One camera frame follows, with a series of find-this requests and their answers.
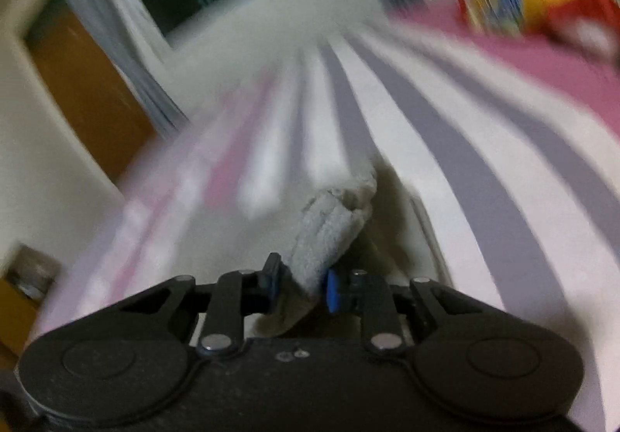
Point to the grey pants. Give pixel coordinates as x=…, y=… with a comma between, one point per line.
x=324, y=228

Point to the bed with striped sheet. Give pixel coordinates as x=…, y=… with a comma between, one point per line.
x=484, y=146

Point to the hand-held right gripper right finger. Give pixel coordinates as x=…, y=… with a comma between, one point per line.
x=333, y=292

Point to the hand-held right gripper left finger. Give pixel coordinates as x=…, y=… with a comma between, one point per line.
x=273, y=279

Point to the brown wooden cabinet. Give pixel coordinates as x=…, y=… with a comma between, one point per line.
x=19, y=311

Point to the brown wooden door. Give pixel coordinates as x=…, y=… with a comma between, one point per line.
x=87, y=88

